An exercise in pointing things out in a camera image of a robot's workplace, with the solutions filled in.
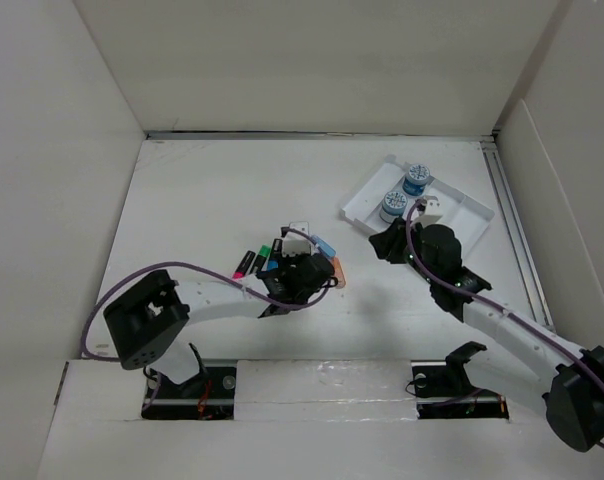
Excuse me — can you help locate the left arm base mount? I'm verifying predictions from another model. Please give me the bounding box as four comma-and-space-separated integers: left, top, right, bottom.
141, 344, 238, 421

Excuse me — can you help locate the white plastic organizer tray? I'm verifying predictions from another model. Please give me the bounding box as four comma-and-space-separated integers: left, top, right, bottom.
339, 155, 495, 257

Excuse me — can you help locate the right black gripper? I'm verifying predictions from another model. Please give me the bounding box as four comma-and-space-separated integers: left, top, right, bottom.
368, 217, 438, 285

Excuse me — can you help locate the purple cable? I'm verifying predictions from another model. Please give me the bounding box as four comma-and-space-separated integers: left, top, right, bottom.
405, 197, 604, 454
80, 225, 339, 401

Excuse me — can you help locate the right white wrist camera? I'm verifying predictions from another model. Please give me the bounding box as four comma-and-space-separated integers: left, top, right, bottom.
416, 195, 444, 225

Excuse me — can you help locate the blue putty jar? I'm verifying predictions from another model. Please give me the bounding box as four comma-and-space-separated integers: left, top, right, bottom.
402, 163, 431, 197
379, 190, 408, 224

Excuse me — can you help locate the orange correction tape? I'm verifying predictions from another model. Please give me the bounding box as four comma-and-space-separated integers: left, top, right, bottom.
331, 257, 346, 289

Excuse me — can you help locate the black marker pen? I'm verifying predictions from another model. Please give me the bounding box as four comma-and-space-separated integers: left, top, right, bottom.
249, 255, 265, 275

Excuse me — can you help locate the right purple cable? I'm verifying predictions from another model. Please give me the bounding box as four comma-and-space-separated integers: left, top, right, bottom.
405, 197, 604, 454

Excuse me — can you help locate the blue correction tape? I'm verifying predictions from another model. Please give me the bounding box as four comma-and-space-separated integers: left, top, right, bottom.
311, 235, 336, 259

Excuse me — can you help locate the pink highlighter marker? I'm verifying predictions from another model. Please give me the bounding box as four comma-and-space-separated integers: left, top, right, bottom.
232, 250, 255, 279

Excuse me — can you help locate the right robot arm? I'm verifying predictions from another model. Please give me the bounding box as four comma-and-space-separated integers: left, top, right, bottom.
369, 218, 604, 452

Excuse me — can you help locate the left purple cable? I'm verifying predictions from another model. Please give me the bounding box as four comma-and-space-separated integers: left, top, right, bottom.
80, 225, 339, 401

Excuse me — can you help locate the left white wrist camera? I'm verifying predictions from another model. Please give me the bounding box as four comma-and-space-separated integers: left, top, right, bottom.
281, 221, 312, 257

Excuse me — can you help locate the green highlighter marker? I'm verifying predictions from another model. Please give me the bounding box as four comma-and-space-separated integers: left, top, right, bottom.
257, 245, 271, 262

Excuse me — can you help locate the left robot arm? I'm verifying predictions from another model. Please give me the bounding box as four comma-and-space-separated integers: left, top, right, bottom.
103, 253, 338, 397

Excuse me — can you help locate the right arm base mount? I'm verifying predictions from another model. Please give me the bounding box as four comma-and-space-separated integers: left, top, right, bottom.
405, 341, 509, 420

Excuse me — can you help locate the aluminium rail right side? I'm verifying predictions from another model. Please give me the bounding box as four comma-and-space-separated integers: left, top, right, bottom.
481, 141, 555, 331

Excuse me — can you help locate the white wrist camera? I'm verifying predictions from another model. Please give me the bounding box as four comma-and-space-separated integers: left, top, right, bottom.
281, 221, 312, 257
416, 195, 444, 225

